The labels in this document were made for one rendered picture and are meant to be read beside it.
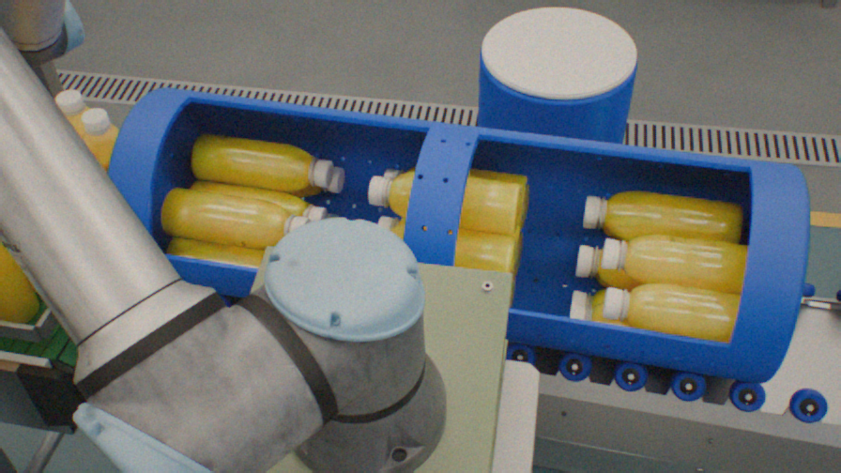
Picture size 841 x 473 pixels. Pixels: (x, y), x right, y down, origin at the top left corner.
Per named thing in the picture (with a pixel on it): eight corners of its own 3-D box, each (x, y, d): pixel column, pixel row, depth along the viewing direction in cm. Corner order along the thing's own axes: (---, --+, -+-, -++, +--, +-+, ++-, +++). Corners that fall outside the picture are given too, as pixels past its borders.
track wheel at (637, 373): (650, 364, 121) (649, 359, 123) (617, 358, 122) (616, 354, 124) (645, 396, 122) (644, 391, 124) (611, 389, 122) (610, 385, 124)
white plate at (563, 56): (655, 25, 168) (654, 31, 169) (514, -6, 176) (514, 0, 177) (609, 111, 151) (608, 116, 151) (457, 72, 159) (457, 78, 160)
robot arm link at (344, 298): (456, 357, 77) (456, 259, 66) (332, 457, 71) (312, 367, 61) (367, 275, 83) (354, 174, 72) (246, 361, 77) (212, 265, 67)
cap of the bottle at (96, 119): (84, 117, 145) (81, 109, 144) (110, 114, 145) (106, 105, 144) (83, 133, 142) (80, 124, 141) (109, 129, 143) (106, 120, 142)
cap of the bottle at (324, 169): (321, 185, 132) (332, 186, 132) (313, 187, 129) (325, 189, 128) (324, 159, 132) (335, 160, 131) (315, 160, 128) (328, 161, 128)
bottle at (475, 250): (517, 228, 117) (379, 209, 120) (509, 280, 115) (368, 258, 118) (518, 246, 123) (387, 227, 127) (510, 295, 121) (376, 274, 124)
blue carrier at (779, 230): (752, 421, 121) (816, 311, 98) (145, 317, 136) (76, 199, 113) (752, 249, 137) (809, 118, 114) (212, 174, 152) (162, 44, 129)
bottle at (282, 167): (206, 177, 137) (324, 194, 134) (187, 181, 130) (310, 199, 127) (210, 131, 136) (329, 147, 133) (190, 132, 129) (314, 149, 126)
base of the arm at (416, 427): (423, 505, 79) (420, 453, 71) (261, 465, 82) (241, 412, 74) (463, 360, 88) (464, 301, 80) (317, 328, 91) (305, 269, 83)
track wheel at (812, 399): (832, 394, 117) (828, 389, 119) (794, 388, 118) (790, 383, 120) (826, 428, 118) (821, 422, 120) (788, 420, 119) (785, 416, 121)
